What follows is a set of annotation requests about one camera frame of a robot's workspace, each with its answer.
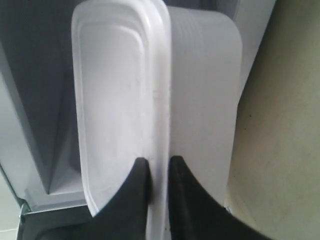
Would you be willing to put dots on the white plastic lidded container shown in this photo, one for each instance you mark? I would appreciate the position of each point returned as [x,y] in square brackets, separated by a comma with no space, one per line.
[152,81]

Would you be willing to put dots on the white microwave oven body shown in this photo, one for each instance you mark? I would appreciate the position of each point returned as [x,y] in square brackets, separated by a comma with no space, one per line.
[39,139]

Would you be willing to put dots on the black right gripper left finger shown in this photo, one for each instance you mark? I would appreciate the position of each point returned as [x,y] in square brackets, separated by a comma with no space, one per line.
[124,217]

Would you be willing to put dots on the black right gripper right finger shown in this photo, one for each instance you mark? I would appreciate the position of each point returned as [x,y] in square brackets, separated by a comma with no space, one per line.
[194,214]

